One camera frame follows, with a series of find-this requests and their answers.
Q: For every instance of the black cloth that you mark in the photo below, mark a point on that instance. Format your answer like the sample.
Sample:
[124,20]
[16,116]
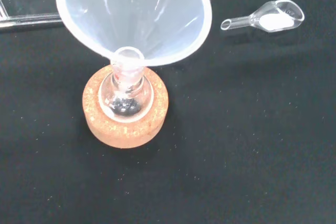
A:
[236,129]

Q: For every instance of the translucent plastic funnel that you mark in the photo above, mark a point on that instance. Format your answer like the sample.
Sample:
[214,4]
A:
[136,11]

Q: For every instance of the clear acrylic funnel stand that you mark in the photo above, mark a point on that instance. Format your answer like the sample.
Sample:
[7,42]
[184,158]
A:
[31,19]

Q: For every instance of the small round-bottom glass flask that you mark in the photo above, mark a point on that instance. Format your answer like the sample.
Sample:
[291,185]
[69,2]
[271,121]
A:
[126,100]

